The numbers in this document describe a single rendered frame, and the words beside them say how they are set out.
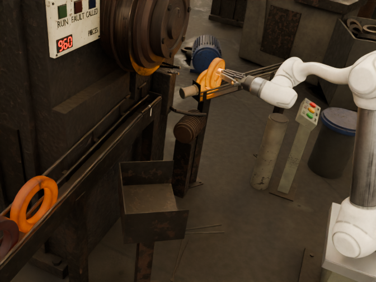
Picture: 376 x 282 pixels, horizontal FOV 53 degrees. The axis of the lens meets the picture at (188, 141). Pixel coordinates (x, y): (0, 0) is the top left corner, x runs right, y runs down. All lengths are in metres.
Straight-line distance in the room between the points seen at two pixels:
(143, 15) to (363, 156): 0.92
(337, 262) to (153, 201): 0.78
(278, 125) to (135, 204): 1.14
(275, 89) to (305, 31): 2.40
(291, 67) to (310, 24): 2.29
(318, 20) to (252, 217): 2.37
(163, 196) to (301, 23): 3.03
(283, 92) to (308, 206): 0.99
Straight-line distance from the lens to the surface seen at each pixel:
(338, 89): 3.57
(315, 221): 2.45
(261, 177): 2.46
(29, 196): 1.23
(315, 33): 4.11
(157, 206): 1.39
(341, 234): 1.52
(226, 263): 2.04
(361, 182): 1.46
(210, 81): 1.85
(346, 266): 1.70
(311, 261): 2.19
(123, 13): 1.41
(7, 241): 1.27
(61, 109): 1.39
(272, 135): 2.28
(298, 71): 1.84
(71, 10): 1.34
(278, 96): 1.77
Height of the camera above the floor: 1.56
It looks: 33 degrees down
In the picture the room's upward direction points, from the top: 9 degrees clockwise
